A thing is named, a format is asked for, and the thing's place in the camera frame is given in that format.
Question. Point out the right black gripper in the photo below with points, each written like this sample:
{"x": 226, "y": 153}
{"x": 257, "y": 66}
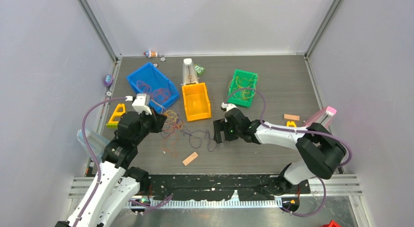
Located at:
{"x": 219, "y": 125}

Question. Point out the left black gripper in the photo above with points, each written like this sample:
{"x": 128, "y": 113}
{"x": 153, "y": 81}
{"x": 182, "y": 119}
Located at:
{"x": 158, "y": 120}

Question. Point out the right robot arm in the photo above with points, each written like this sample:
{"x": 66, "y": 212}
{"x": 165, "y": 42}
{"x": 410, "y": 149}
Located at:
{"x": 321, "y": 153}

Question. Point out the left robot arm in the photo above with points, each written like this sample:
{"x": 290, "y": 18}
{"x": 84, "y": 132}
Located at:
{"x": 116, "y": 181}

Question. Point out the orange plastic bin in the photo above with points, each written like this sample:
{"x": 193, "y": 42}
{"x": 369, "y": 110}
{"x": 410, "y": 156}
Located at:
{"x": 196, "y": 102}

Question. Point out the yellow triangle block left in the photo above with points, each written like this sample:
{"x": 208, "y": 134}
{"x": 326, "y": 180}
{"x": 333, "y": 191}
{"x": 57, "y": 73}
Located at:
{"x": 114, "y": 119}

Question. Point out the yellow triangle block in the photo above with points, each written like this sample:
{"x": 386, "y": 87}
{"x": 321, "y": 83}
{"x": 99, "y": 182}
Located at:
{"x": 291, "y": 124}
{"x": 114, "y": 119}

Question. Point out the blue plastic bin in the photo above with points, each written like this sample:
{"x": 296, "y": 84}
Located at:
{"x": 150, "y": 80}

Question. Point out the tan wooden block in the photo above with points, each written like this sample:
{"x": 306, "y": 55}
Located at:
{"x": 291, "y": 117}
{"x": 190, "y": 158}

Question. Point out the green plastic bin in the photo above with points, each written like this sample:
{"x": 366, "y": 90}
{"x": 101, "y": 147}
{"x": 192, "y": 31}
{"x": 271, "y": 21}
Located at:
{"x": 239, "y": 89}

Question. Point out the clear blue plastic bag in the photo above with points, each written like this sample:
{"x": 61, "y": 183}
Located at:
{"x": 96, "y": 141}

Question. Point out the white metronome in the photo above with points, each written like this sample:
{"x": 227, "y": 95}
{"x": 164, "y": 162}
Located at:
{"x": 189, "y": 73}

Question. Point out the green owl toy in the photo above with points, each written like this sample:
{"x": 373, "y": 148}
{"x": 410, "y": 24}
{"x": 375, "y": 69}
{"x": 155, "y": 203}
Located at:
{"x": 199, "y": 70}

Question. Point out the purple lotus toy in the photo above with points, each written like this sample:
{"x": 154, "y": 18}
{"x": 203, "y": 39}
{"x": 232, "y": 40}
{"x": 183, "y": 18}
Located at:
{"x": 108, "y": 80}

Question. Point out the clown figurine toy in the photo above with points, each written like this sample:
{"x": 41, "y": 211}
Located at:
{"x": 151, "y": 54}

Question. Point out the yellow triangle block right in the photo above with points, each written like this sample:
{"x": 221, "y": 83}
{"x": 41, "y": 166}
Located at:
{"x": 291, "y": 124}

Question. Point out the tan wooden block right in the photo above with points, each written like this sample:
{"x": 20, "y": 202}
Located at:
{"x": 291, "y": 117}

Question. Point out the pink metronome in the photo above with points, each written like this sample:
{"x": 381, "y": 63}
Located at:
{"x": 324, "y": 117}

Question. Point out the red object bottom edge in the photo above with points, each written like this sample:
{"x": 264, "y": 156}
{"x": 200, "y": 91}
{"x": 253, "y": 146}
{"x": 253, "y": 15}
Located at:
{"x": 332, "y": 223}

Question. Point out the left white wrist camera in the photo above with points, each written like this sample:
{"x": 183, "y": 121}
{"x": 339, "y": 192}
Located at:
{"x": 140, "y": 103}

